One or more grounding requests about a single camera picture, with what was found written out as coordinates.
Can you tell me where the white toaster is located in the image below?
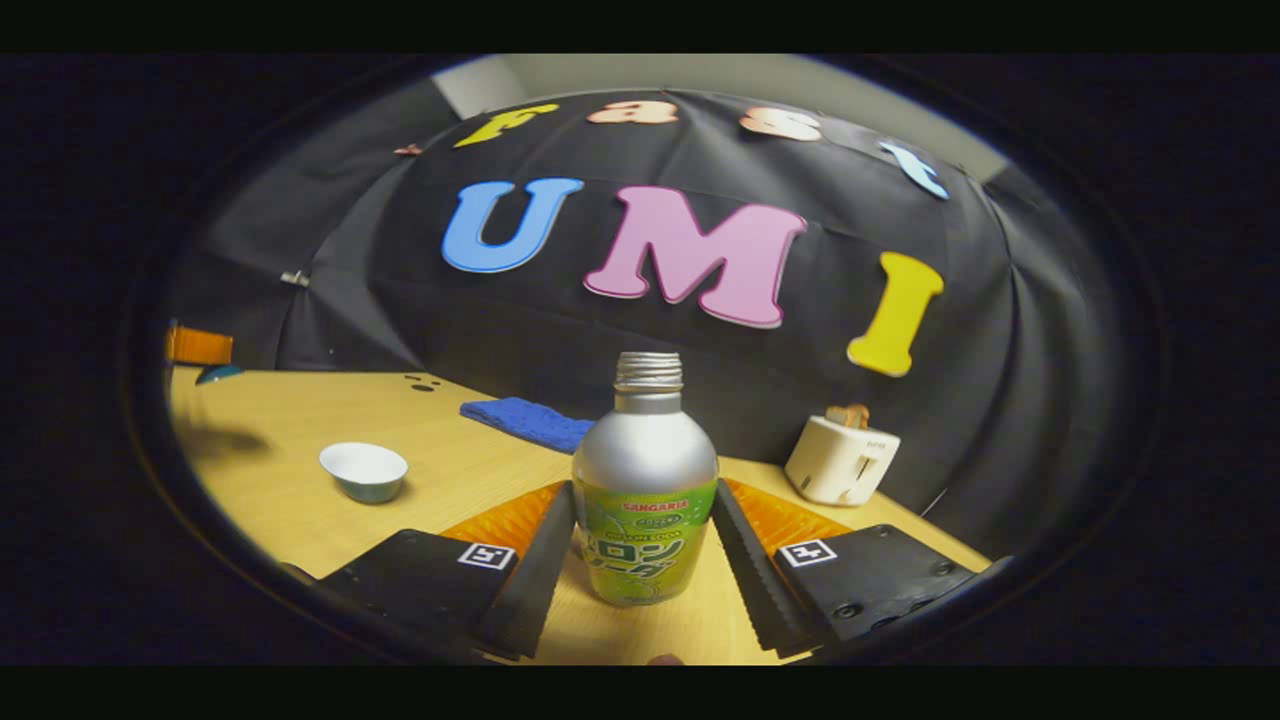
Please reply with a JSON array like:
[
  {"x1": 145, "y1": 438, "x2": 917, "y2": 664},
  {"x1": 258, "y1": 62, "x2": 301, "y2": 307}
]
[{"x1": 784, "y1": 415, "x2": 901, "y2": 507}]

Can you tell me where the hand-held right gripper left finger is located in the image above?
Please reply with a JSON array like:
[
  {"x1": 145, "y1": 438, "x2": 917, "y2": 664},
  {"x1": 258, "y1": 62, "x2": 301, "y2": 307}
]
[{"x1": 280, "y1": 480, "x2": 578, "y2": 663}]

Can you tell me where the teal teacup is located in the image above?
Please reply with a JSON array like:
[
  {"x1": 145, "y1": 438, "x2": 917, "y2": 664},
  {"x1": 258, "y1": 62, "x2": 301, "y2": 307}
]
[{"x1": 319, "y1": 442, "x2": 410, "y2": 505}]

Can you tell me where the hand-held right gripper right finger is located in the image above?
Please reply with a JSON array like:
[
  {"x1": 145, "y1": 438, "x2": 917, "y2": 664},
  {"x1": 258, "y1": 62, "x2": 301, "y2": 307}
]
[{"x1": 712, "y1": 478, "x2": 1011, "y2": 661}]

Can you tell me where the silver green label water bottle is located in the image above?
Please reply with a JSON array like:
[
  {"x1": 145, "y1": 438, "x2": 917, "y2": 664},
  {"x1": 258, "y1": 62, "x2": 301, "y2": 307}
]
[{"x1": 571, "y1": 351, "x2": 720, "y2": 608}]

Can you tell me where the blue folded towel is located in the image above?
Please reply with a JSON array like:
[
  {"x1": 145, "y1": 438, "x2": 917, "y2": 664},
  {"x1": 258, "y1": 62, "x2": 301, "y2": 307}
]
[{"x1": 460, "y1": 397, "x2": 596, "y2": 455}]

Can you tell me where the black backdrop cloth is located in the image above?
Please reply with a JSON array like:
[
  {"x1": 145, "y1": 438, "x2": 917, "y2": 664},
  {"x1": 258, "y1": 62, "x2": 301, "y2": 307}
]
[{"x1": 165, "y1": 88, "x2": 1126, "y2": 561}]

